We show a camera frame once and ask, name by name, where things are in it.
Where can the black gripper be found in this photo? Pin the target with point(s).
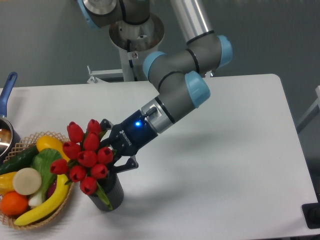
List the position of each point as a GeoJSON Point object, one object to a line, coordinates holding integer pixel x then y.
{"type": "Point", "coordinates": [128, 137]}

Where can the white furniture leg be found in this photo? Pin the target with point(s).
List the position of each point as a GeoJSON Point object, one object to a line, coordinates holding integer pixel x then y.
{"type": "Point", "coordinates": [310, 113]}

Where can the yellow banana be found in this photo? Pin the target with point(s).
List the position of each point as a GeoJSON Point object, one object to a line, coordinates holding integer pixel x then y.
{"type": "Point", "coordinates": [47, 207]}

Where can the red tulip bouquet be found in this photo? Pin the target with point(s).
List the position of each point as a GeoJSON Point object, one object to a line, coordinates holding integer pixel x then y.
{"type": "Point", "coordinates": [89, 162]}

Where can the green bok choy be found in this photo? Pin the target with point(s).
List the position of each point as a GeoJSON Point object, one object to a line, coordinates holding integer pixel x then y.
{"type": "Point", "coordinates": [42, 163]}

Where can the blue handled saucepan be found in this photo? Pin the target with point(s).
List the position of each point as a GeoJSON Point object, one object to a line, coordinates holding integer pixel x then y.
{"type": "Point", "coordinates": [8, 136]}

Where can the purple vegetable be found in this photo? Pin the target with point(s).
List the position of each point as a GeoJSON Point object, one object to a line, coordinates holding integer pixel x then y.
{"type": "Point", "coordinates": [51, 189]}

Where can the green cucumber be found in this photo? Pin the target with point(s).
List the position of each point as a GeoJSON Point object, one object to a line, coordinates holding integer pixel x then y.
{"type": "Point", "coordinates": [17, 162]}

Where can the orange fruit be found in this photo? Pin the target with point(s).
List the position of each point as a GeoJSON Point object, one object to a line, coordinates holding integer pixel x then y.
{"type": "Point", "coordinates": [14, 204]}

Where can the grey ribbed vase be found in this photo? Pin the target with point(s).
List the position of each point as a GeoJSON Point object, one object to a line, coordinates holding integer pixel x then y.
{"type": "Point", "coordinates": [109, 194]}

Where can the black device at edge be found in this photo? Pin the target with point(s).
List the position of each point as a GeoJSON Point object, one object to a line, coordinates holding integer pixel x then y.
{"type": "Point", "coordinates": [311, 212]}

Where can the woven wicker basket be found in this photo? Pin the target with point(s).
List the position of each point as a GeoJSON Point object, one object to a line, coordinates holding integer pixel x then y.
{"type": "Point", "coordinates": [23, 144]}

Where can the yellow squash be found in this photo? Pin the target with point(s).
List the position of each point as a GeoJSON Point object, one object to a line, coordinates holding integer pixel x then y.
{"type": "Point", "coordinates": [49, 142]}

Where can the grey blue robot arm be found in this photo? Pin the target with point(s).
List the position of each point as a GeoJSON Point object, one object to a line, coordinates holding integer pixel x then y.
{"type": "Point", "coordinates": [178, 94]}

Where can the yellow bell pepper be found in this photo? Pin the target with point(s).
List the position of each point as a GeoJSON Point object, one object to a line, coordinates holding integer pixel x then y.
{"type": "Point", "coordinates": [6, 183]}

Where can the white metal base frame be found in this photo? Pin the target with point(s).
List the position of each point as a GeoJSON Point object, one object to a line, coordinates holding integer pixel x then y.
{"type": "Point", "coordinates": [107, 73]}

